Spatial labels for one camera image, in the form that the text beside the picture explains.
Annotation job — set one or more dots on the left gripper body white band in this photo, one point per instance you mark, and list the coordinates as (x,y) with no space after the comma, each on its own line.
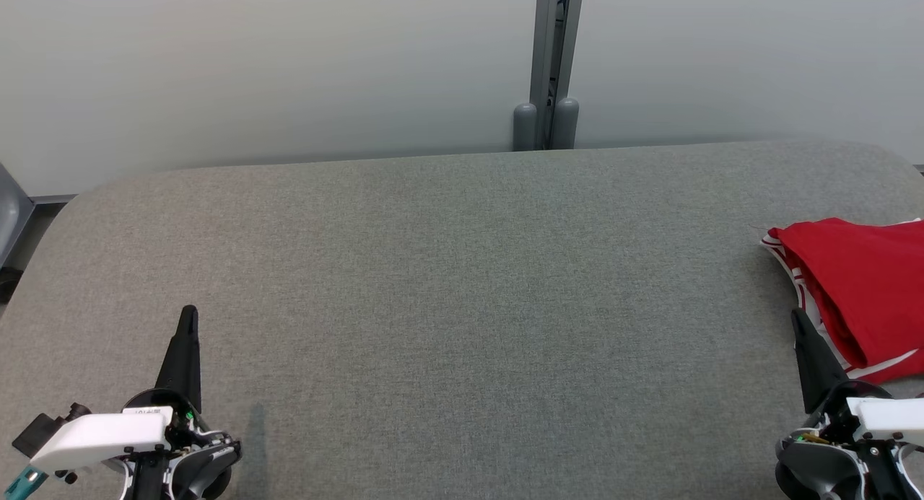
(101,435)

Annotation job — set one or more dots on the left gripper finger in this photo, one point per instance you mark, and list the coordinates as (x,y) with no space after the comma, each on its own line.
(184,363)

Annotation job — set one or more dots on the grey metal partition post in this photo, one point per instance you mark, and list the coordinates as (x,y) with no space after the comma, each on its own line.
(545,45)

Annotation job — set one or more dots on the grey rounded post foot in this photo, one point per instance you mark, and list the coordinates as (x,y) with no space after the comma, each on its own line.
(567,125)
(525,128)

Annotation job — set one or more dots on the grey curved panel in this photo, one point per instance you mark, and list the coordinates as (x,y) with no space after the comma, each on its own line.
(11,211)

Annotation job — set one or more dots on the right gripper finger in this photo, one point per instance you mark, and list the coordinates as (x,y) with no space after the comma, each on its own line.
(816,363)

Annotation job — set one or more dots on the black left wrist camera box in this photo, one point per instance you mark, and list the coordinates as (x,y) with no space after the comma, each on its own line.
(32,431)

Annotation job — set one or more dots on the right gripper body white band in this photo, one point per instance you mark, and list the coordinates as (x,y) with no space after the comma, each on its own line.
(888,420)

